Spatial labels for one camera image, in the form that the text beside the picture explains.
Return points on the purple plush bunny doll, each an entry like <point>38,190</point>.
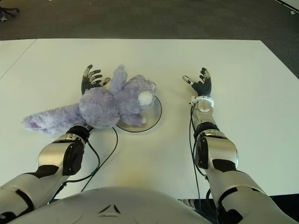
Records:
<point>102,107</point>

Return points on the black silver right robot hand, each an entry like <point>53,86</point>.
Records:
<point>205,87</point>

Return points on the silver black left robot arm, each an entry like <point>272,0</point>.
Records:
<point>53,156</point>

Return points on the silver robot torso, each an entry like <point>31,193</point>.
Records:
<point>112,205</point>

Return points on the white plate with black rim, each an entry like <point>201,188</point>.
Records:
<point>153,116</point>

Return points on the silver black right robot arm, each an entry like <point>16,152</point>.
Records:
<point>222,149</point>

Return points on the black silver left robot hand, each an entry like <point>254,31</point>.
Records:
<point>90,80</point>

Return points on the black office chair base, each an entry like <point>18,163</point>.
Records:
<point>10,10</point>

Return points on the person in jeans and sneakers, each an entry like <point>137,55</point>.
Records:
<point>2,18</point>

